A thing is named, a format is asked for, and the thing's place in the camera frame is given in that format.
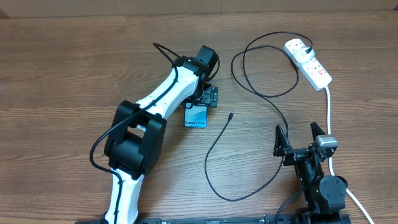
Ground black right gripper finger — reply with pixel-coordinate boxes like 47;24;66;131
310;122;326;140
273;124;292;157

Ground Samsung Galaxy smartphone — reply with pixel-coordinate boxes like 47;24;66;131
184;103;208;128

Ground black USB charging cable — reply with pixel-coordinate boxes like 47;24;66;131
204;31;314;202

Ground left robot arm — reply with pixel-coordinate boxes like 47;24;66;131
100;45;220;223

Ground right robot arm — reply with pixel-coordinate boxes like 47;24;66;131
273;122;351;224

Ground white USB charger plug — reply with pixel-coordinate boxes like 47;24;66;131
293;47;315;66

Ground white power strip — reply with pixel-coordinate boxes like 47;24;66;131
284;39;332;91

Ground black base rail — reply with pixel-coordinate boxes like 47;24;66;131
75;214;351;224

